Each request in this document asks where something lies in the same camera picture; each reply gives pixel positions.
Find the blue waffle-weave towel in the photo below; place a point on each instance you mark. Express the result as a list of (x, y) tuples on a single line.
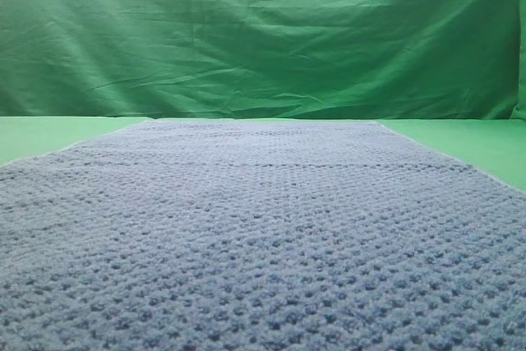
[(259, 236)]

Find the green backdrop cloth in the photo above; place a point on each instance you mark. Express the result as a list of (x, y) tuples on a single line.
[(309, 59)]

